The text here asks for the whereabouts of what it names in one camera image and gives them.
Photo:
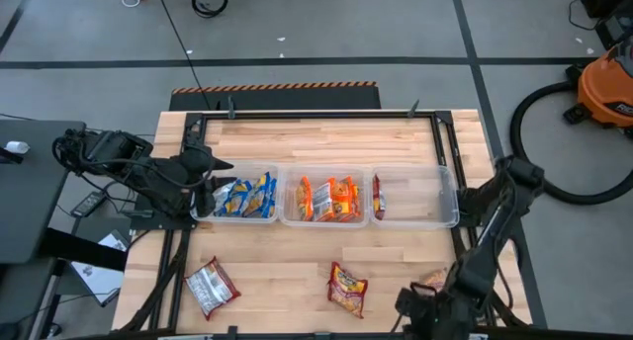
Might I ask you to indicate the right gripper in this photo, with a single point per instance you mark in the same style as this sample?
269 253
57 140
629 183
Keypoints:
425 315

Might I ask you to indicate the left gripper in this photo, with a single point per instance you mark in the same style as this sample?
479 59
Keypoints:
200 167

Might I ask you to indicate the red Maruchan beef ramen pack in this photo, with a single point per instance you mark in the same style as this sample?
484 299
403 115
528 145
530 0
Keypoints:
211 286
435 278
379 196
347 289

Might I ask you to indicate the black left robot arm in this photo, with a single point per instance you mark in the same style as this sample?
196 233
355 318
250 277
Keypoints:
148 182

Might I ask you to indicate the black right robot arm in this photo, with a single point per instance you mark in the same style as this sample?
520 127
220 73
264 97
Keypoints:
494 216

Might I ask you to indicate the black hazard-striped floor mat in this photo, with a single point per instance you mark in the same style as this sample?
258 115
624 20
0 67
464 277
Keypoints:
277 99

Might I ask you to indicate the clear plastic bin with label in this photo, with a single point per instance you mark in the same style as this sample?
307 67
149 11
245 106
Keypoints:
321 172

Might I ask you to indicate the black power adapter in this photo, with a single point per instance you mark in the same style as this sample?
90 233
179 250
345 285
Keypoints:
88 204

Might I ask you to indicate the black floor beam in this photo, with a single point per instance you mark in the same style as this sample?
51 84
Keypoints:
79 248

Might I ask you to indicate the grey flat device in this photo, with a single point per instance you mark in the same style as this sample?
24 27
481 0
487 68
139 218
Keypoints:
96 280

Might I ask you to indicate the white strip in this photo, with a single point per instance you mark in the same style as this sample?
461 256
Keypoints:
185 337

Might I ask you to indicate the black desk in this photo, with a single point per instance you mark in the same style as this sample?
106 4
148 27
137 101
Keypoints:
34 201

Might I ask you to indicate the small white bottle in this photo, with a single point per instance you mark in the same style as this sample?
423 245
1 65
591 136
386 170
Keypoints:
17 147

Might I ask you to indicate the black desk gadget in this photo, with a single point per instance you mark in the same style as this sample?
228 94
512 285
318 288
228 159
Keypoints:
7 158

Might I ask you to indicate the black caster wheel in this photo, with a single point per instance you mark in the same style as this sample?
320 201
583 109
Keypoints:
54 329

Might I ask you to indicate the orange shop vacuum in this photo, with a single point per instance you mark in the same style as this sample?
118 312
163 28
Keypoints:
603 90

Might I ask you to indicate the black case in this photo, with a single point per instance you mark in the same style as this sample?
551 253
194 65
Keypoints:
615 31

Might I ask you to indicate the black metal table frame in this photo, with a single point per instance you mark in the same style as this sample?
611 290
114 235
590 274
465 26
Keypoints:
321 115

